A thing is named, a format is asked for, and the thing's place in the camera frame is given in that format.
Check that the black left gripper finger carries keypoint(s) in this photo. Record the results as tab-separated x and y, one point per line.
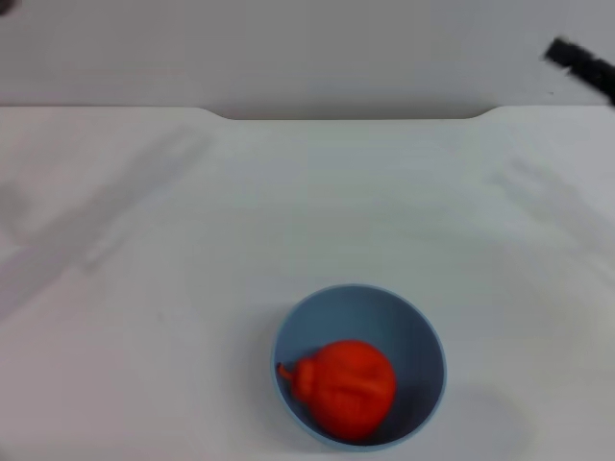
7	5

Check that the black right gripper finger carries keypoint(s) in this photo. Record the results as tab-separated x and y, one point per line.
581	62

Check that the blue bowl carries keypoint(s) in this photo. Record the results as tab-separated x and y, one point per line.
413	336

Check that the orange toy fruit with stem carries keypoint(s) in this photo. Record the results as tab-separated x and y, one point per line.
351	389

